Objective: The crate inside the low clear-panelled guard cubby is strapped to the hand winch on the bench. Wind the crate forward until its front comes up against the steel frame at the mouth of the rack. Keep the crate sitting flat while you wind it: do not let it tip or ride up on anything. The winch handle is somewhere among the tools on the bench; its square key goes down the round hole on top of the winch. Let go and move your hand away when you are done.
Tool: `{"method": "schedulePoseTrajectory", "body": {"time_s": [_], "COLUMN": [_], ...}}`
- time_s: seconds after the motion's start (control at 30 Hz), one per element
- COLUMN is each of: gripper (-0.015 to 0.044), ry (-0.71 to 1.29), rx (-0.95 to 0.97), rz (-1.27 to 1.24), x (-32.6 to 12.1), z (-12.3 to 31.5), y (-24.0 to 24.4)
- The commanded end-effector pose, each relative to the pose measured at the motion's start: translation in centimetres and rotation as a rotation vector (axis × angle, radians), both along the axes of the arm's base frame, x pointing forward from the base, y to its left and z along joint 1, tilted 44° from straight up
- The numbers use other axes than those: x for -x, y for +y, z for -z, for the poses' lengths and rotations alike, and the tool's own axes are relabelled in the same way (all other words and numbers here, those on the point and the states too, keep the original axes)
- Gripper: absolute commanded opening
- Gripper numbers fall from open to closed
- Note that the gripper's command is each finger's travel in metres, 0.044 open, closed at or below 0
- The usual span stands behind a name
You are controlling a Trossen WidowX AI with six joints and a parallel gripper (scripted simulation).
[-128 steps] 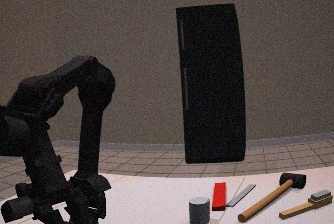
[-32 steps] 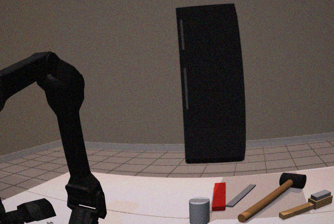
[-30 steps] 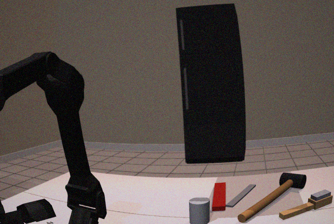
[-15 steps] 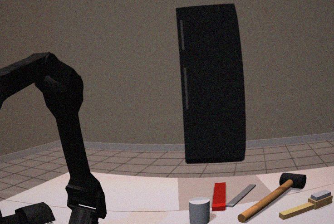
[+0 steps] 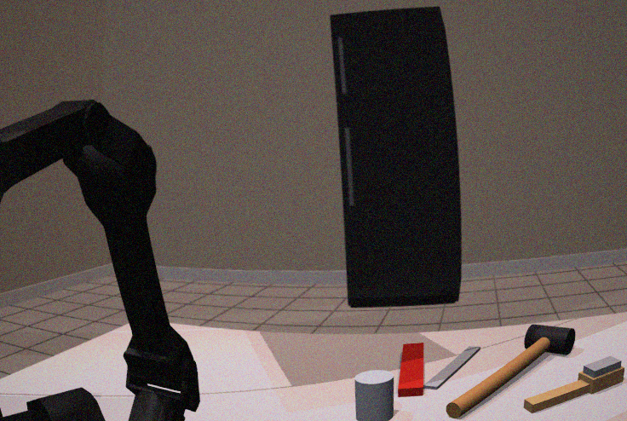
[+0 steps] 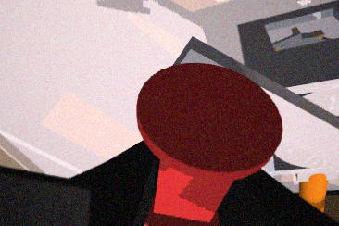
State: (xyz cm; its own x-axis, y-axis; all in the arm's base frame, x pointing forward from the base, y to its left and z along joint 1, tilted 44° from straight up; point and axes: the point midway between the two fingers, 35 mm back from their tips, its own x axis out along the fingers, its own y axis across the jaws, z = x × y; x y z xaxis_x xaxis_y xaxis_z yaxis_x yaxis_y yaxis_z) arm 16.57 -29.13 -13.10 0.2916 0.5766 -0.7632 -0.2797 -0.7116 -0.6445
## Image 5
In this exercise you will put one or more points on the black rubber mallet with wooden handle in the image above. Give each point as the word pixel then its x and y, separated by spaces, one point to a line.
pixel 538 340

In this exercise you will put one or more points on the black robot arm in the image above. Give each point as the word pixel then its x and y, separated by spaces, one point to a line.
pixel 116 170

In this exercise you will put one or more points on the grey cylinder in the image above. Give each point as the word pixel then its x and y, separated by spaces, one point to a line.
pixel 374 395

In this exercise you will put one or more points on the grey flat bar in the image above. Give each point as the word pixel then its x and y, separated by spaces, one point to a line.
pixel 446 373

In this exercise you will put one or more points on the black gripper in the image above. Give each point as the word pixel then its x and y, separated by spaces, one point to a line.
pixel 72 405

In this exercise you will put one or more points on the red bar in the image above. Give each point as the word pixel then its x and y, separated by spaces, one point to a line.
pixel 411 370

